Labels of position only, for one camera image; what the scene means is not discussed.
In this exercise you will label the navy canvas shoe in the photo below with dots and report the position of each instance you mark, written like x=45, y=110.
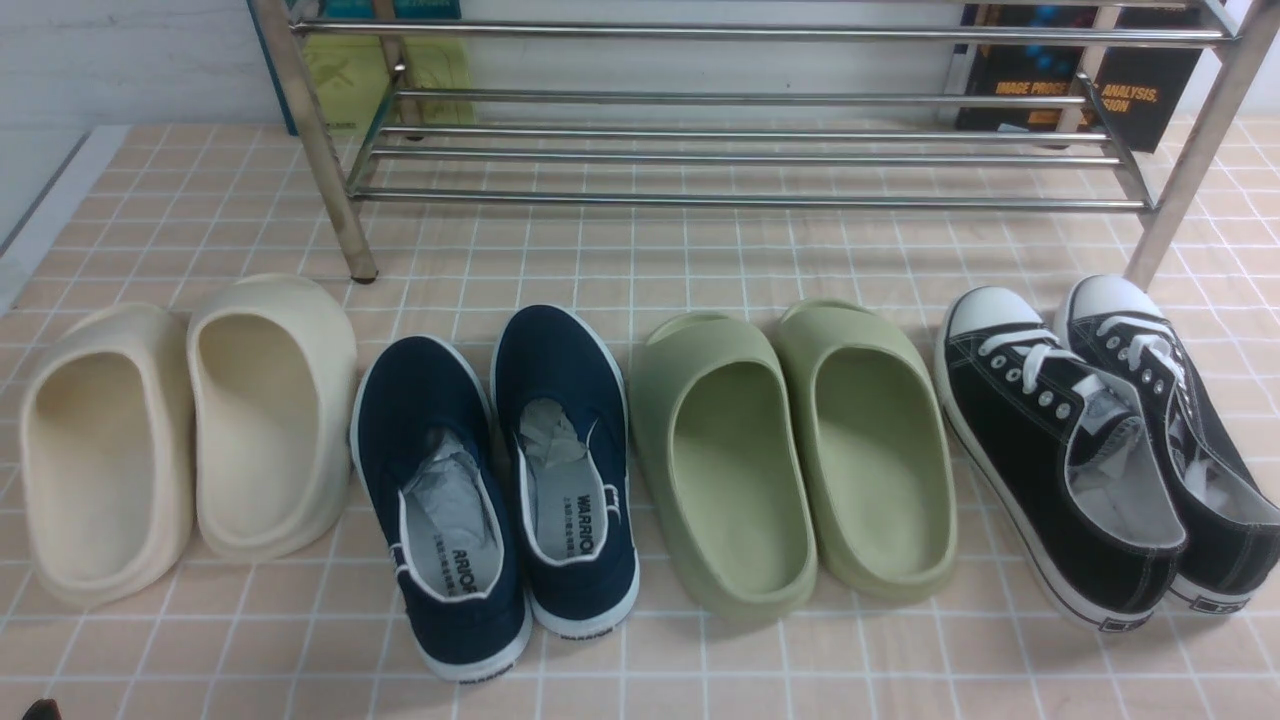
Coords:
x=559, y=399
x=421, y=442

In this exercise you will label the metal shoe rack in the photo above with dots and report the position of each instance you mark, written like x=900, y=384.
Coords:
x=1088, y=136

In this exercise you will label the green left slide slipper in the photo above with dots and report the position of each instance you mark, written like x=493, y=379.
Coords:
x=710, y=417

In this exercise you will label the green slide slipper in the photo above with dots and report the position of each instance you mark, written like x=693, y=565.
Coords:
x=710, y=417
x=874, y=452

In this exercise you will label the green right slide slipper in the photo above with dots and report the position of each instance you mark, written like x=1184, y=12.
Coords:
x=874, y=452

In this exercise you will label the cream right clog slipper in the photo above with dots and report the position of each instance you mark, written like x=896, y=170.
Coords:
x=273, y=366

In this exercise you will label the cream clog slipper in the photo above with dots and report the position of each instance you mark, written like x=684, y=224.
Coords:
x=273, y=366
x=107, y=455

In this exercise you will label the black left canvas sneaker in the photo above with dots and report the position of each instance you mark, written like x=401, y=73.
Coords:
x=1067, y=452

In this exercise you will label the black canvas sneaker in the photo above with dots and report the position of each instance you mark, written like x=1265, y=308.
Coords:
x=1067, y=452
x=1233, y=528

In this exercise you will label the black right canvas sneaker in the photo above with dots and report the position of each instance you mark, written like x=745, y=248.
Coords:
x=1233, y=528

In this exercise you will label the cream left clog slipper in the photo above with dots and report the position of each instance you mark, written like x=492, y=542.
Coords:
x=107, y=455

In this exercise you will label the black image processing book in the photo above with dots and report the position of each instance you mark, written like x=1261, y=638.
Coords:
x=1140, y=88

